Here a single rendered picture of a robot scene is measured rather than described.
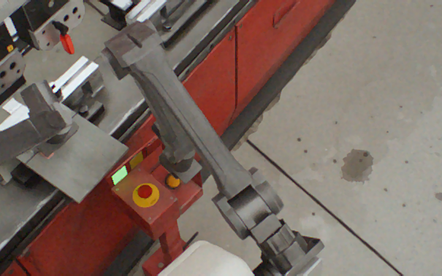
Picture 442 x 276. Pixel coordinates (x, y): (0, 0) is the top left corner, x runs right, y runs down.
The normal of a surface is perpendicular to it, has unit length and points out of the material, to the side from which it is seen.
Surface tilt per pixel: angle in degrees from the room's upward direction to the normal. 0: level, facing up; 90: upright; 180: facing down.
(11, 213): 0
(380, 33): 0
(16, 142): 61
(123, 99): 0
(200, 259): 42
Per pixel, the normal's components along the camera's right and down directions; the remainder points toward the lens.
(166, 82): 0.26, 0.07
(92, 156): -0.02, -0.52
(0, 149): 0.84, -0.44
